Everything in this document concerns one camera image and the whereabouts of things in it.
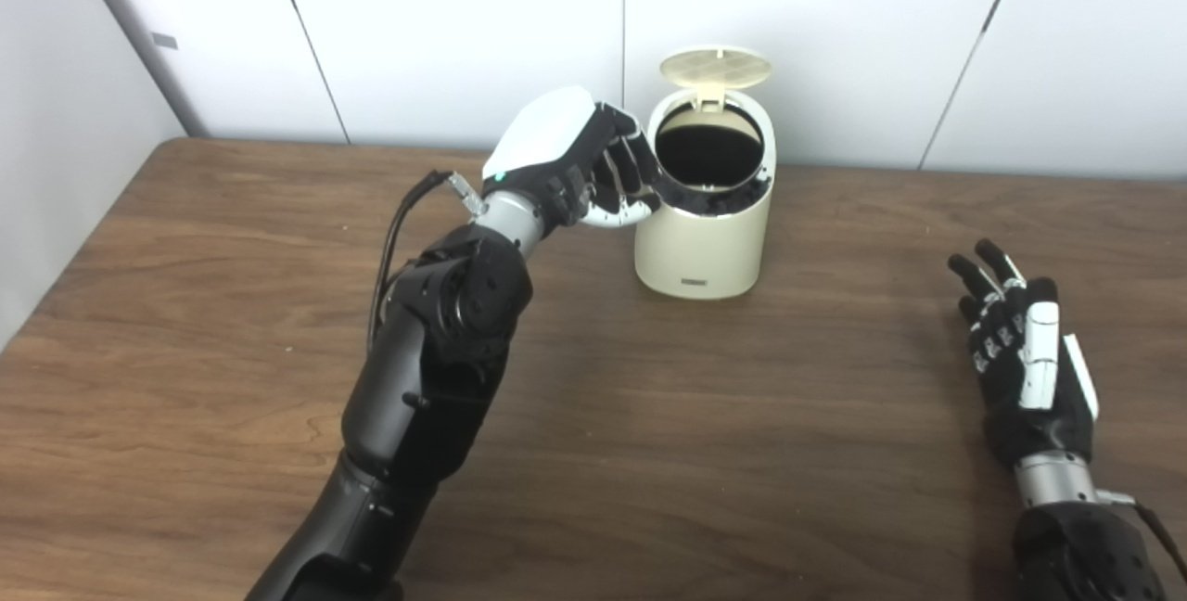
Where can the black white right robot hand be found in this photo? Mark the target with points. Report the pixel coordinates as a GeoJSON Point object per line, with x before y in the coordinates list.
{"type": "Point", "coordinates": [1025, 397]}

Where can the grey tape patch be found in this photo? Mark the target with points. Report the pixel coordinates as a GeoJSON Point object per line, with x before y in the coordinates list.
{"type": "Point", "coordinates": [164, 40]}

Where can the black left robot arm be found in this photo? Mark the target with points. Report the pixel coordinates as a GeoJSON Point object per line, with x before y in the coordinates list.
{"type": "Point", "coordinates": [417, 378]}

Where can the cream-colored desktop trash bin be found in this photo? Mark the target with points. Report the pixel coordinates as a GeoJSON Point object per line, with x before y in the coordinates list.
{"type": "Point", "coordinates": [705, 249]}

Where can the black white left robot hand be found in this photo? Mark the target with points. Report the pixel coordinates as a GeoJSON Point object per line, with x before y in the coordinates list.
{"type": "Point", "coordinates": [542, 142]}

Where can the cream round bin lid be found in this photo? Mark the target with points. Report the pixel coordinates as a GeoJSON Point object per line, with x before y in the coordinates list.
{"type": "Point", "coordinates": [716, 68]}

